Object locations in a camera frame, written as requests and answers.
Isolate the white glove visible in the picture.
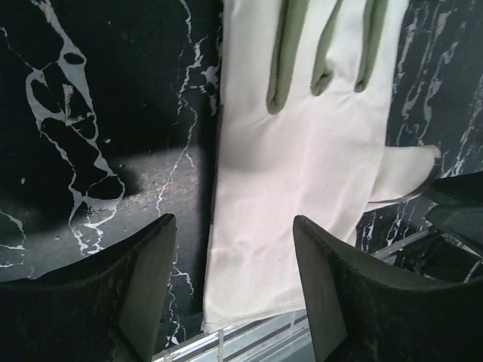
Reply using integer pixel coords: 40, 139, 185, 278
202, 1, 441, 333

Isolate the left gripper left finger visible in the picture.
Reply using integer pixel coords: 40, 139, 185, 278
1, 214, 177, 361

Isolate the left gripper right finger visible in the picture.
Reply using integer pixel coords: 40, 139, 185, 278
293, 216, 482, 361

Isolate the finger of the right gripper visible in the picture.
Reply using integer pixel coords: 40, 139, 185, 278
424, 171, 482, 255

